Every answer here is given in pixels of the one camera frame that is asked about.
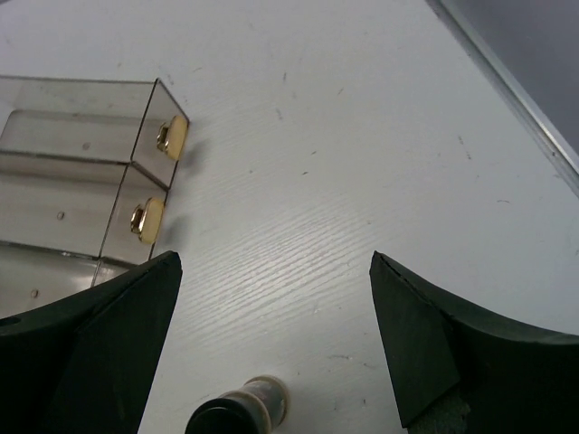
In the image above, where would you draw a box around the black cap pepper shaker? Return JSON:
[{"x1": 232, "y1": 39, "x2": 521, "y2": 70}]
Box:
[{"x1": 185, "y1": 375, "x2": 290, "y2": 434}]

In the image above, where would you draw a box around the clear tiered organizer rack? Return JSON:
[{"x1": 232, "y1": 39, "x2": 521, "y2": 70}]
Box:
[{"x1": 1, "y1": 76, "x2": 190, "y2": 317}]

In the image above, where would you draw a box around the aluminium table frame rail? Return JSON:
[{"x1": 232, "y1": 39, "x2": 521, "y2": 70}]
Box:
[{"x1": 429, "y1": 1, "x2": 578, "y2": 192}]

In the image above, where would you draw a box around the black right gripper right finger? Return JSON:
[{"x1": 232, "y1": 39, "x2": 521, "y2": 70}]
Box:
[{"x1": 369, "y1": 252, "x2": 578, "y2": 433}]

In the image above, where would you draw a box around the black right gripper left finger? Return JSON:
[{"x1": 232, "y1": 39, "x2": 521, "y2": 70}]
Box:
[{"x1": 1, "y1": 251, "x2": 183, "y2": 433}]

